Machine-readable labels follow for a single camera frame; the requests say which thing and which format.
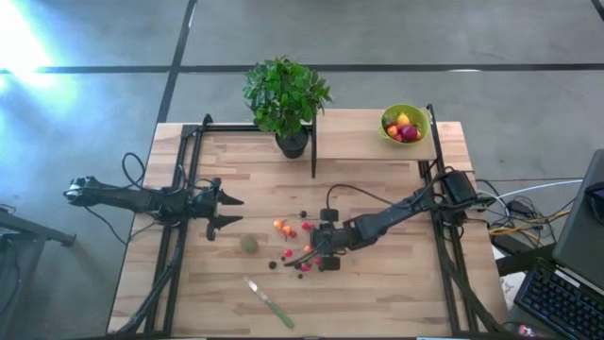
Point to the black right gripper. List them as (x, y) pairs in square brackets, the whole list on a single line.
[(337, 238)]

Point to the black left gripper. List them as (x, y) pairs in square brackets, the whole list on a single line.
[(198, 203)]

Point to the large red strawberry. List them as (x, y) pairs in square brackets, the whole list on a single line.
[(306, 267)]

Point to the yellow-orange cherry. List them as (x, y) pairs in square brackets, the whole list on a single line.
[(392, 130), (278, 224), (286, 230)]

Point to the green-brown kiwi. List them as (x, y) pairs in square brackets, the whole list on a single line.
[(248, 243)]

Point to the small orange-red strawberry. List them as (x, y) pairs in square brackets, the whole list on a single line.
[(418, 134)]

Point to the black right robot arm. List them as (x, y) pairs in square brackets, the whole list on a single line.
[(401, 210)]

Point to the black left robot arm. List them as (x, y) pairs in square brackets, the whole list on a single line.
[(122, 198)]

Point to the orange-red cherry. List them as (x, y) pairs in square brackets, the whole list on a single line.
[(307, 247)]

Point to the wooden shelf with black legs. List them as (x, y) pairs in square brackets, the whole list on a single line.
[(354, 137)]

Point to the green plastic colander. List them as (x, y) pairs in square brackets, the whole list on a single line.
[(383, 134)]

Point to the green plant in black pot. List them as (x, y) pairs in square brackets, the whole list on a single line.
[(283, 94)]

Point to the black metal stand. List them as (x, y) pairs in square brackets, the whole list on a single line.
[(56, 236)]

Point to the white paper sheet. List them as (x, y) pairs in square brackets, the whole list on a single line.
[(512, 283)]

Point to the black keyboard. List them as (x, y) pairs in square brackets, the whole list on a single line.
[(561, 302)]

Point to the grey laptop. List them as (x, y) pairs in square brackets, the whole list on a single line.
[(582, 236)]

